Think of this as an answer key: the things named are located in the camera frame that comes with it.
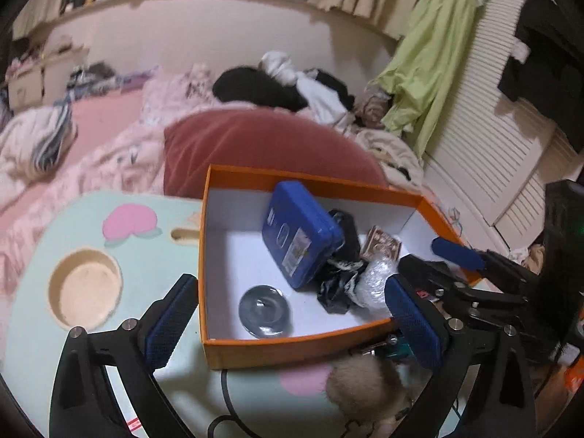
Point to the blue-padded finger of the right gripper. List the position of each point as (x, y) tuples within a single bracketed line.
[(465, 257)]

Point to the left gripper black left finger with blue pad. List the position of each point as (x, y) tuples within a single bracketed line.
[(84, 404)]

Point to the black fluffy garment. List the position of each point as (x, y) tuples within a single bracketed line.
[(249, 84)]

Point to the red cushion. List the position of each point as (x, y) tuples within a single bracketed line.
[(263, 139)]

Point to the black hanging dress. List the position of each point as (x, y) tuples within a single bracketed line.
[(544, 67)]

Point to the striped white blanket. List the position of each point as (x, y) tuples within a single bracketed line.
[(34, 141)]

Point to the black satin lace cloth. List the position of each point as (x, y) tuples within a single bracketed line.
[(338, 277)]

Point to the brown patterned box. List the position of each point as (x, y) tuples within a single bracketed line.
[(378, 243)]

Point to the white crumpled clothes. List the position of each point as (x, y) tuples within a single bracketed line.
[(327, 97)]

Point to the orange cardboard box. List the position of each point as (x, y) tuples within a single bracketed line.
[(233, 258)]

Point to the beige fur pompom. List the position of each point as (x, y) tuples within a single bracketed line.
[(366, 388)]

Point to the clear bubble wrap bag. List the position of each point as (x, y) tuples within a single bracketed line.
[(369, 291)]

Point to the green hanging garment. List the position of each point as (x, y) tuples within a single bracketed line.
[(421, 73)]

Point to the cardboard storage box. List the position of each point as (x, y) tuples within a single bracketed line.
[(44, 82)]

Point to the blue tin case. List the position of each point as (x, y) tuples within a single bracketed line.
[(299, 233)]

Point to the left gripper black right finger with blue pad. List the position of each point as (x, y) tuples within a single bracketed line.
[(501, 402)]

